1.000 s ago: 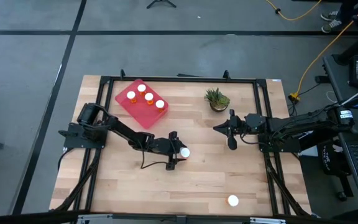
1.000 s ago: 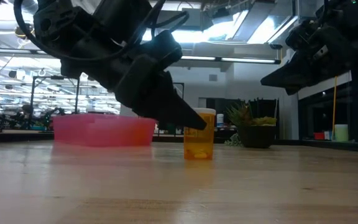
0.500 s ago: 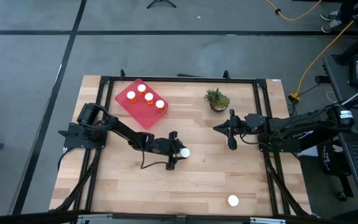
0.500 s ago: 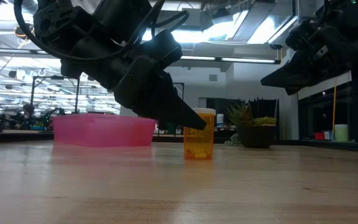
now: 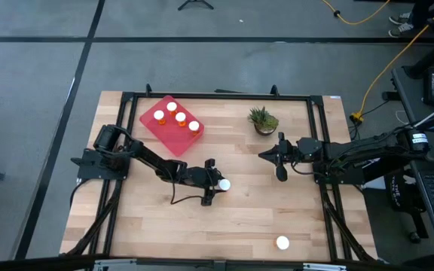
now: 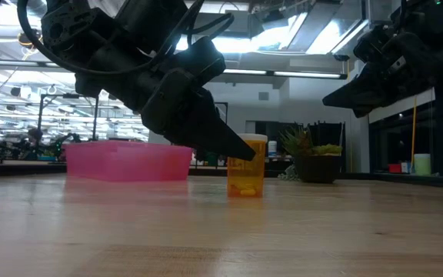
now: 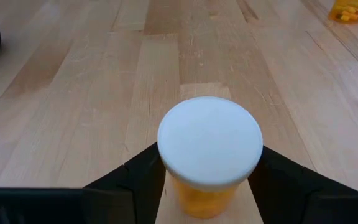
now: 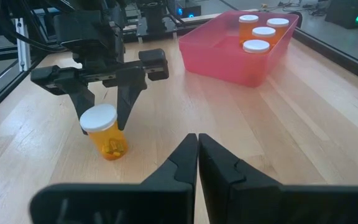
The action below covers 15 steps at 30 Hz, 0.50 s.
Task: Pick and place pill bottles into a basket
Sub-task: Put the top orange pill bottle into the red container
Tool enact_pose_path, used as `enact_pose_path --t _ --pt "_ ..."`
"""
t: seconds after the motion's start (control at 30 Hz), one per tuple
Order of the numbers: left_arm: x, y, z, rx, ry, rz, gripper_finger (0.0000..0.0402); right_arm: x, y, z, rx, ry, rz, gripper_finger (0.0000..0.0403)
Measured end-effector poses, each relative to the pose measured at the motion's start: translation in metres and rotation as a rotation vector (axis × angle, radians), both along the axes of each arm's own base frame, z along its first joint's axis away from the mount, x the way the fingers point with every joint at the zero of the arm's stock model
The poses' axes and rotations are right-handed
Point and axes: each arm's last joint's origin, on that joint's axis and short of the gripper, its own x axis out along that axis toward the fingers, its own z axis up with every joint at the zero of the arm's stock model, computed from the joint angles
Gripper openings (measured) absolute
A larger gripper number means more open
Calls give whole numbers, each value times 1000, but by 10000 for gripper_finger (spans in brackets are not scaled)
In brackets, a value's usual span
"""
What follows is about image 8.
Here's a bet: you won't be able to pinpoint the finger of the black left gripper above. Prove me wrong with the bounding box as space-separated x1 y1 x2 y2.
61 80 96 136
103 66 149 131

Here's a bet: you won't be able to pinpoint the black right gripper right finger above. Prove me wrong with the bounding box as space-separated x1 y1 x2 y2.
198 133 358 224

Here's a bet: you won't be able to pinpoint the silver aluminium post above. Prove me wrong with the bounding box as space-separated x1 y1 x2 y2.
14 17 32 72

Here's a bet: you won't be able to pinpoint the pink plastic basket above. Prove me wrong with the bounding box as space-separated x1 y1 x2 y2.
178 10 300 88

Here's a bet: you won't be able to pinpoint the orange pill bottle white cap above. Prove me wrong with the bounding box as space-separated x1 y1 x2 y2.
252 26 277 47
79 103 129 161
242 39 271 57
238 14 260 44
266 17 290 44

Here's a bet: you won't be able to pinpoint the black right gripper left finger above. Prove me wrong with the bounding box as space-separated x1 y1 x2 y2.
29 133 199 224

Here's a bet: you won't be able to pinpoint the black computer green lights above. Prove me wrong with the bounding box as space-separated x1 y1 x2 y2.
324 0 358 30

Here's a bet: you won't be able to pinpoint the black box blue lights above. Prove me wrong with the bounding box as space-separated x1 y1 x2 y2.
174 0 202 19

